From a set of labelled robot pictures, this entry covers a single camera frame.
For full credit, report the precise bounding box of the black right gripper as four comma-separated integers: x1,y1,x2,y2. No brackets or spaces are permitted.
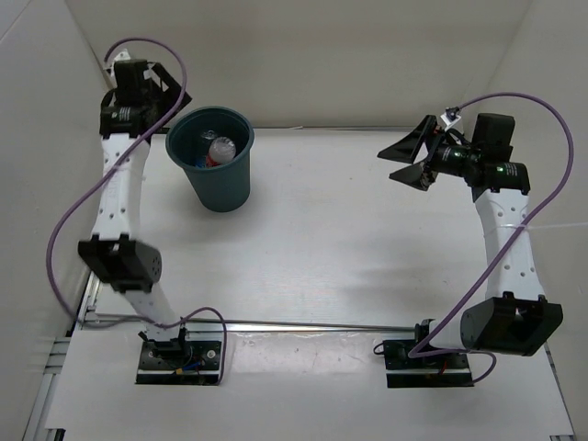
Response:
378,116,480,191

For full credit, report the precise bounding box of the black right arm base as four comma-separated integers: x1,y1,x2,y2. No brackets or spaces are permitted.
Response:
373,340,473,389

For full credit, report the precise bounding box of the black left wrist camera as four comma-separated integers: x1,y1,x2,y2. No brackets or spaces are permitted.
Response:
113,59,150,104

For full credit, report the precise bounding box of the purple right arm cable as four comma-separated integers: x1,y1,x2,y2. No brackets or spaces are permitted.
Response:
407,91,575,385

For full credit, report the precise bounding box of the red label clear bottle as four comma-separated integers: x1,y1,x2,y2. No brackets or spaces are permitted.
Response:
205,137,237,168

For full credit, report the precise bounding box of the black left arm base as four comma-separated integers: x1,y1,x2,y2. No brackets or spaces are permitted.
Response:
135,328,226,386

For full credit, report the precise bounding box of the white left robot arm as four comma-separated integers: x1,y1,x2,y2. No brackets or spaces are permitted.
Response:
78,59,193,368

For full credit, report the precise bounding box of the aluminium table front rail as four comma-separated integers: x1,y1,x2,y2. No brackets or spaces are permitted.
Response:
182,317,415,333

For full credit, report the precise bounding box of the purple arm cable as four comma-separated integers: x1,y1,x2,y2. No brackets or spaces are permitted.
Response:
46,37,227,386
407,91,575,385

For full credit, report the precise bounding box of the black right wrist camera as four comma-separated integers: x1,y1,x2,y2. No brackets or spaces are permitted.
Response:
440,107,461,131

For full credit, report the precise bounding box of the dark teal plastic bin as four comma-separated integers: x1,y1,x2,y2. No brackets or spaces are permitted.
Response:
165,107,254,212

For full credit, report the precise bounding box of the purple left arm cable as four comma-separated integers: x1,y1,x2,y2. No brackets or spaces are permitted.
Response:
46,37,227,386

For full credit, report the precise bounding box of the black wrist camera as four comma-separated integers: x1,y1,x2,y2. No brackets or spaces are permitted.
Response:
440,107,461,131
113,59,150,104

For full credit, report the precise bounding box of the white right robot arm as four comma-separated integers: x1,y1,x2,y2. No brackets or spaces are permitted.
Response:
378,113,563,368

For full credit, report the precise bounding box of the blue label clear bottle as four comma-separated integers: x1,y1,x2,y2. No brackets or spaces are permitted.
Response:
195,130,218,168

